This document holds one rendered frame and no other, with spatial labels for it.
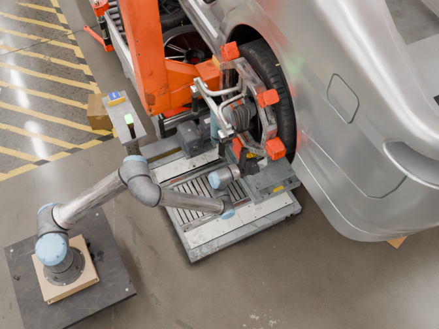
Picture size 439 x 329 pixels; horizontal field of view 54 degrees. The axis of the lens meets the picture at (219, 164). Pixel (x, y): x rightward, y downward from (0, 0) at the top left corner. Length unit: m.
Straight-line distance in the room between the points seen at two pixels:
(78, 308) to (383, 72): 1.93
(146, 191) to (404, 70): 1.22
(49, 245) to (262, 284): 1.31
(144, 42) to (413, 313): 2.26
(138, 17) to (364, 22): 1.14
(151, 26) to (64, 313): 1.60
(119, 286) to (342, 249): 1.45
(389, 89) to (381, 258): 1.73
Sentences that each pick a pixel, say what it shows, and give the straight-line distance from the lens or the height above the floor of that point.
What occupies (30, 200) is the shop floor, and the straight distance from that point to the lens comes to 3.32.
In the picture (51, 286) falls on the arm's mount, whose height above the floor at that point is 0.37.
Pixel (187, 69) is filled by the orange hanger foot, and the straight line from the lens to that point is 2.77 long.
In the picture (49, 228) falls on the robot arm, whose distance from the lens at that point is 2.43.
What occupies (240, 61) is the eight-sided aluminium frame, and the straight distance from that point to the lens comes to 2.28.
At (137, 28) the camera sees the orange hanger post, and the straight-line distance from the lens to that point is 2.33.
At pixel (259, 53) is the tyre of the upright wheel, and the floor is 1.18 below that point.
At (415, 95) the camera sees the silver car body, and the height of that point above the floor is 1.66.
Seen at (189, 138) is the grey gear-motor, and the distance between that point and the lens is 2.84.
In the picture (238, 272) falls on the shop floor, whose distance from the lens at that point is 2.85.
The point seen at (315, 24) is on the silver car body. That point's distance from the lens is 1.74.
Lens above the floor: 2.70
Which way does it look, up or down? 57 degrees down
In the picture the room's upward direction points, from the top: 1 degrees clockwise
